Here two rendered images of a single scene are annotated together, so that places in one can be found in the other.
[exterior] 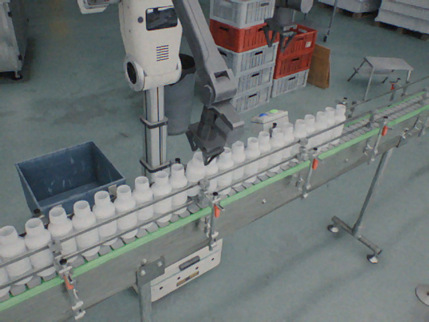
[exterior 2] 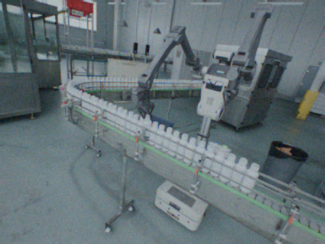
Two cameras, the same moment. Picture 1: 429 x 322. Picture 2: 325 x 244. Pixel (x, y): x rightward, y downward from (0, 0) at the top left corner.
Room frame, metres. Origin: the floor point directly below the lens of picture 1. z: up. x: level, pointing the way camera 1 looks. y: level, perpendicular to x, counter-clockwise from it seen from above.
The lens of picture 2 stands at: (0.64, -1.05, 1.63)
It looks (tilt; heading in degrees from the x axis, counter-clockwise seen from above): 22 degrees down; 70
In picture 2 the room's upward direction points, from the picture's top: 9 degrees clockwise
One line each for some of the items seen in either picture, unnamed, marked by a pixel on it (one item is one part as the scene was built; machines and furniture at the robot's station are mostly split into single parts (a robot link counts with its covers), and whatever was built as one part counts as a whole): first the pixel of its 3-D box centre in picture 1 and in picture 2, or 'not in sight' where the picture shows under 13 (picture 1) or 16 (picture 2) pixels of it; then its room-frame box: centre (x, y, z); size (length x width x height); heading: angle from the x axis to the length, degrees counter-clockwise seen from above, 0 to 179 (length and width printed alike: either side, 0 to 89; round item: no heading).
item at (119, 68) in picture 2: not in sight; (127, 80); (1.29, 4.47, 0.59); 1.10 x 0.62 x 1.18; 21
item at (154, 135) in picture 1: (155, 152); (199, 149); (1.58, 0.28, 0.74); 0.11 x 0.11 x 0.40; 39
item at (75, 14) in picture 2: not in sight; (79, 43); (-0.35, 6.83, 1.40); 0.92 x 0.72 x 2.80; 21
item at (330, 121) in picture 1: (325, 127); (239, 171); (1.34, -0.46, 1.08); 0.06 x 0.06 x 0.17
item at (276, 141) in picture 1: (274, 149); (190, 150); (1.15, -0.23, 1.08); 0.06 x 0.06 x 0.17
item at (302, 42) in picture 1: (285, 39); not in sight; (4.20, -0.75, 0.55); 0.61 x 0.41 x 0.22; 132
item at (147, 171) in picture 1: (156, 190); not in sight; (1.58, 0.28, 0.49); 0.13 x 0.13 x 0.40; 39
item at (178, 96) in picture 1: (171, 95); (279, 167); (3.10, 0.38, 0.32); 0.45 x 0.45 x 0.64
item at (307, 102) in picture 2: not in sight; (305, 104); (7.99, 3.39, 0.55); 0.40 x 0.40 x 1.10; 39
